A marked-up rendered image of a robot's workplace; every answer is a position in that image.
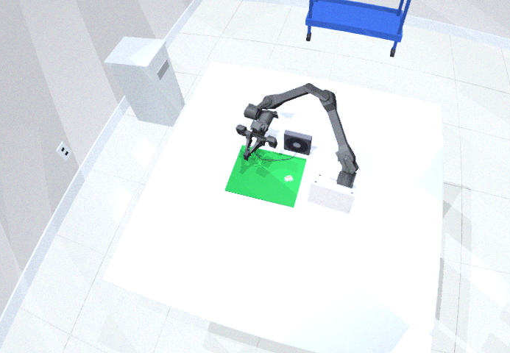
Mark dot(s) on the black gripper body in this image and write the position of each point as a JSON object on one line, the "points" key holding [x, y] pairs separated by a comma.
{"points": [[257, 134]]}

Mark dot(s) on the green circuit board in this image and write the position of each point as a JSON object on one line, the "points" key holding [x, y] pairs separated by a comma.
{"points": [[271, 179]]}

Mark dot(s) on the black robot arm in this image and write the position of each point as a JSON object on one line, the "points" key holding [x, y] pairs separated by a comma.
{"points": [[327, 98]]}

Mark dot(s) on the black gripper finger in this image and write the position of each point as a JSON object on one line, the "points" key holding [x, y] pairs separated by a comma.
{"points": [[259, 143], [249, 140]]}

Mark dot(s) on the black cooling fan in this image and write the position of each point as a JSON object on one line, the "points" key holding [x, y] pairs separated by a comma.
{"points": [[294, 141]]}

